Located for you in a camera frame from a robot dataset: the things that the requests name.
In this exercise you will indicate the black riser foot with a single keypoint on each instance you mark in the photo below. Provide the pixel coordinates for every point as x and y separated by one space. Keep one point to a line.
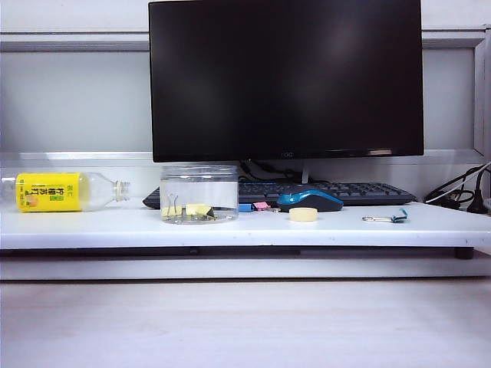
464 253

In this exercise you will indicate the black computer monitor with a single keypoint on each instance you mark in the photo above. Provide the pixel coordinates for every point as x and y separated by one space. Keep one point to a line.
307 96

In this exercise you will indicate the round transparent plastic jar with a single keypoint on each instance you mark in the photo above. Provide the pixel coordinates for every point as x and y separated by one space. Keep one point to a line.
199 188

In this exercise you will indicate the plastic bottle yellow label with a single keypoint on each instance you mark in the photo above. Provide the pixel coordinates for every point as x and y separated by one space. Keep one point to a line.
50 191

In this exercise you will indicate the silver monitor stand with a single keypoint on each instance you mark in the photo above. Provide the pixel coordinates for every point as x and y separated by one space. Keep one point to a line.
305 172

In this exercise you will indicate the black power plug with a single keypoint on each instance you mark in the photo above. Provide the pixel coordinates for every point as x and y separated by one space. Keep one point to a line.
478 203

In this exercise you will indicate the blue black computer mouse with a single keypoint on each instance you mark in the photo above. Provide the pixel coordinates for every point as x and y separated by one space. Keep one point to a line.
310 201

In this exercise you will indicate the cream round tape roll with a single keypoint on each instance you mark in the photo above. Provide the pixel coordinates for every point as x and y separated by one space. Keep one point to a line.
303 214

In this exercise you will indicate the teal binder clip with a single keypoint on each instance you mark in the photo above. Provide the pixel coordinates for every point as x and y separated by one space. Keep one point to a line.
401 217

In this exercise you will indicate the pink binder clip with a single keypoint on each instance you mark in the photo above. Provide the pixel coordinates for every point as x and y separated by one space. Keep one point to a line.
261 206

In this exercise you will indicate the blue binder clip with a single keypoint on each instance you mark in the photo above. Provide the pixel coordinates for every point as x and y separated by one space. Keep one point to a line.
245 207

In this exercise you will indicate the white desk riser board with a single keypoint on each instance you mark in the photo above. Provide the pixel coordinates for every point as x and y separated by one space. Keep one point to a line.
115 230

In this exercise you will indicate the black computer keyboard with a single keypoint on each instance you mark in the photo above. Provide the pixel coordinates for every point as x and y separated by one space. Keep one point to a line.
364 193

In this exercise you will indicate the yellow binder clip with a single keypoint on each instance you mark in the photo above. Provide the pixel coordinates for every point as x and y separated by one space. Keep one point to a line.
212 214
169 212
196 209

